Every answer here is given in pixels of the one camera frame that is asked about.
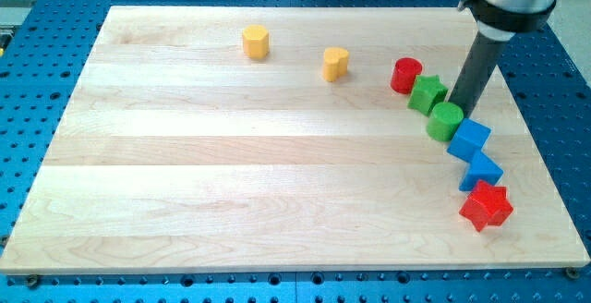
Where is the light wooden board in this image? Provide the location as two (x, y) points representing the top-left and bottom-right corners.
(1, 6), (589, 275)

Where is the yellow octagon block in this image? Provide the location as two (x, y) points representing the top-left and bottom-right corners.
(242, 24), (270, 59)

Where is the blue triangle block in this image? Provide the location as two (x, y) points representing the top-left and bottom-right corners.
(459, 151), (504, 192)

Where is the green star block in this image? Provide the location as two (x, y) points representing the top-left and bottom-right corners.
(407, 75), (448, 116)

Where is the green cylinder block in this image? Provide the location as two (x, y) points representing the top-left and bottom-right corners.
(426, 102), (464, 141)

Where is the red cylinder block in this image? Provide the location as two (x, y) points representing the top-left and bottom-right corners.
(391, 57), (423, 94)

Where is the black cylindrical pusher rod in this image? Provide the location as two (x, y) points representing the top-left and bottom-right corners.
(449, 32), (507, 118)

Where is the yellow heart block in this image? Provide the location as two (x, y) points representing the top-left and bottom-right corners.
(322, 47), (349, 82)

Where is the red star block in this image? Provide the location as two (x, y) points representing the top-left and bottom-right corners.
(459, 179), (513, 232)

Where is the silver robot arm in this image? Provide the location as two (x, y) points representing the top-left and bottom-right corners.
(449, 0), (557, 117)

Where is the blue cube block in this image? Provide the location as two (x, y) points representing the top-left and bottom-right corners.
(447, 118), (491, 162)

